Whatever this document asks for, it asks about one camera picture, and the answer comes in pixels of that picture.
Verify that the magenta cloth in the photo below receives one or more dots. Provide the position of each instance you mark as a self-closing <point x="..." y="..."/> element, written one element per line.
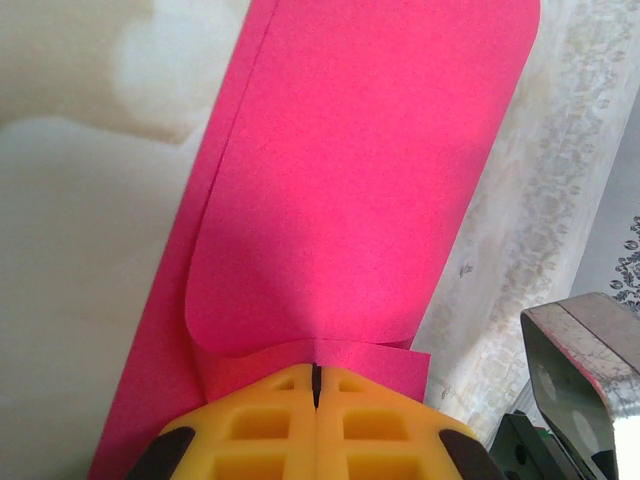
<point x="350" y="175"/>

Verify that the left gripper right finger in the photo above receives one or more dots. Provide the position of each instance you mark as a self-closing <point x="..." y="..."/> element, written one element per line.
<point x="390" y="440"/>

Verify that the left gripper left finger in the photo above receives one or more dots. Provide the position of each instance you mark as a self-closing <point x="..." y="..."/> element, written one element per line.
<point x="250" y="440"/>

